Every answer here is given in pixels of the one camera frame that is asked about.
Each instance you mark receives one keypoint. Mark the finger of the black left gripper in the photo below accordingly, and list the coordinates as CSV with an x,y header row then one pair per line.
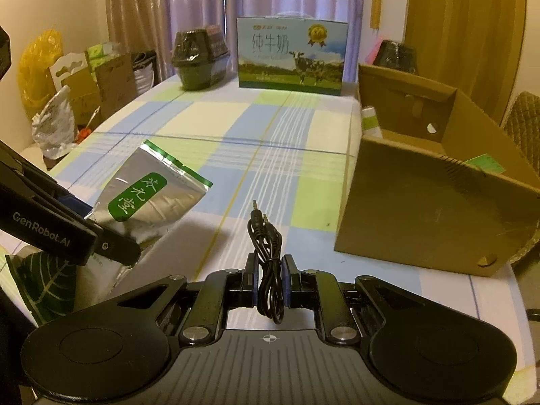
x,y
114,246

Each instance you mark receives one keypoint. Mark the brown cardboard box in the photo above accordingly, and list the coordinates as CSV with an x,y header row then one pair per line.
x,y
410,198

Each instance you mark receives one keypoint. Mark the wooden door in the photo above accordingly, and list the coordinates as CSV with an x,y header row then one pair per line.
x,y
472,45

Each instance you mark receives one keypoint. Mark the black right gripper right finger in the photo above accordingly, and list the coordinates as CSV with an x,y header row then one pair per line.
x,y
291,282

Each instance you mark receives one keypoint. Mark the quilted brown chair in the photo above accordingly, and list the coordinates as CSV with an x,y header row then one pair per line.
x,y
523,126

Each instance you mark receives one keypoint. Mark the green medicine box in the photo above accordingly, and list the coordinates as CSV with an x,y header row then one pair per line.
x,y
486,163

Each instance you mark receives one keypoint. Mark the purple curtain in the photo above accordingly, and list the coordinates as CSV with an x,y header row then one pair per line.
x,y
142,25

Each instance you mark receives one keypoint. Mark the yellow plastic bag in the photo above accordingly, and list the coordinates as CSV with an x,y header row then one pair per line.
x,y
34,80

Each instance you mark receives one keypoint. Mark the dark wrapped bowl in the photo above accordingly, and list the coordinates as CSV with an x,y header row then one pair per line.
x,y
397,56
200,57

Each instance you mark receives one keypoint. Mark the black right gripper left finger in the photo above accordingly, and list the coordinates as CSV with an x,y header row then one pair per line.
x,y
250,281

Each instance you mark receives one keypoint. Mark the silver crumpled bag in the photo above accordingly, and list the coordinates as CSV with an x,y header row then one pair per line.
x,y
54,128

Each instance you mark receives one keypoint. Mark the dark wrapped bowl right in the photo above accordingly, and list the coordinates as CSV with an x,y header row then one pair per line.
x,y
397,56

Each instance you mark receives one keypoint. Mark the white ointment box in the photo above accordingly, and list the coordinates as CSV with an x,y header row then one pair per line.
x,y
369,123

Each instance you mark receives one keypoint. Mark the checked tablecloth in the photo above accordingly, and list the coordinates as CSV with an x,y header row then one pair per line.
x,y
286,153

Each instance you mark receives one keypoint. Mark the dark wrapped bowl left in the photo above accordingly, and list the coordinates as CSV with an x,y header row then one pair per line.
x,y
200,57

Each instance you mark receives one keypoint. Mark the blue milk carton box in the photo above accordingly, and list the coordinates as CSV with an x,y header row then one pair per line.
x,y
287,53

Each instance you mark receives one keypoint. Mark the silver green foil pouch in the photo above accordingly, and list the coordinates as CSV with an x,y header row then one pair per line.
x,y
149,193

